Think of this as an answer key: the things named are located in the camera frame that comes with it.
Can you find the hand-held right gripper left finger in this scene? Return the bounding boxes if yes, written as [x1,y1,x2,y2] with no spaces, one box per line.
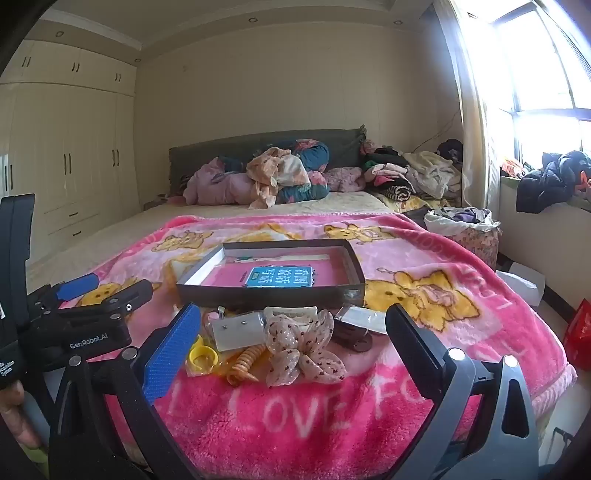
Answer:
[48,302,204,480]

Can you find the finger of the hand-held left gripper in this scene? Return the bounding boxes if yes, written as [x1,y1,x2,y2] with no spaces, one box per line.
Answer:
[95,279,154,324]
[46,272,100,305]

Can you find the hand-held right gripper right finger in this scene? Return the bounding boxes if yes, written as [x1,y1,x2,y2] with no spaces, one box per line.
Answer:
[385,303,541,480]

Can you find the yellow rings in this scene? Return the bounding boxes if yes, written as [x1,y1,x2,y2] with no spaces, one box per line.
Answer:
[186,335,222,377]

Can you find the small clear packet blue card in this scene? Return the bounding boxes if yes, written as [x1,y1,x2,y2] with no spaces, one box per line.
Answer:
[335,305,393,335]

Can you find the brown hair clip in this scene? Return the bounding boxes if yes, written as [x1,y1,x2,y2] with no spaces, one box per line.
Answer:
[330,318,374,354]

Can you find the white packet of hair clips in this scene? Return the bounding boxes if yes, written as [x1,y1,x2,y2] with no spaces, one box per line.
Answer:
[210,310,269,352]

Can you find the peach spiral hair tie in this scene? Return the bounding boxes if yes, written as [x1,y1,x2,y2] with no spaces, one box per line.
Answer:
[226,344,269,386]

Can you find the polka dot bow hair clip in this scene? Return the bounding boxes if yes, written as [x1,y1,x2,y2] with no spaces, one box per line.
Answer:
[263,310,348,387]

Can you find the brown cardboard box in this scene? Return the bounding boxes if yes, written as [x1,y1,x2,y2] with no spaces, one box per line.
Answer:
[176,239,366,311]

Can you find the cream claw hair clip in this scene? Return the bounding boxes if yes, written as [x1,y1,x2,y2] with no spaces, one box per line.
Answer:
[263,305,319,326]

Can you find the person's left hand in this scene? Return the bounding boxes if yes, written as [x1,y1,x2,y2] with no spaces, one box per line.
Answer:
[0,383,42,448]

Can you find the pile of clothes on bed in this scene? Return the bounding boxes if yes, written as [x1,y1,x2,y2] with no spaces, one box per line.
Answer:
[25,189,416,296]

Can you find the pink bear printed blanket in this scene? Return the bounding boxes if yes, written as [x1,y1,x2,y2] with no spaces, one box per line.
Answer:
[60,215,578,480]

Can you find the floral laundry basket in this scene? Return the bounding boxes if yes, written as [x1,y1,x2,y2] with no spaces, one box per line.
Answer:
[424,207,502,271]

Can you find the white box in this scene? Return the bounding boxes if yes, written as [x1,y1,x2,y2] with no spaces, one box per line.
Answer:
[496,263,546,308]

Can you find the blue printed card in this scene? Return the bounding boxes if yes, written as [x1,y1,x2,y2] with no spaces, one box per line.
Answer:
[245,265,317,289]

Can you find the pink quilt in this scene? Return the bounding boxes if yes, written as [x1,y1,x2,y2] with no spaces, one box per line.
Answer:
[182,157,278,206]

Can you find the cream wardrobe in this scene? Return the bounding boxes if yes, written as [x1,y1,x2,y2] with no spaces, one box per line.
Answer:
[0,39,141,273]

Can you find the red bag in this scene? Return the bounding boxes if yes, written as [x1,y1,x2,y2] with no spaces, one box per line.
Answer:
[562,299,591,372]

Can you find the pink knit garment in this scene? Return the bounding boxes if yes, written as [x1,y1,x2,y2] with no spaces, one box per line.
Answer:
[318,166,368,193]

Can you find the orange patterned cloth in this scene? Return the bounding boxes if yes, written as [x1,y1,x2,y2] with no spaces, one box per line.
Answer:
[246,148,311,209]

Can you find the red orange cloth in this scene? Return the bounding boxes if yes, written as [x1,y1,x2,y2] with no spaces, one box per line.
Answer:
[501,158,529,179]

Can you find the dark puffer jacket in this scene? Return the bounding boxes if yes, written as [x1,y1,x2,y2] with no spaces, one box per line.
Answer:
[516,150,591,214]

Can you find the blue floral quilt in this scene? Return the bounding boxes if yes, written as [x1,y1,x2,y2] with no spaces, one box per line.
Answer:
[217,138,331,201]

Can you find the cream window curtain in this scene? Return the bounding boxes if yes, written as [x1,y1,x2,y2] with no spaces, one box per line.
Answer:
[434,0,502,213]

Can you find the window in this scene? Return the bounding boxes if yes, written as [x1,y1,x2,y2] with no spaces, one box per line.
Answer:
[480,0,591,176]

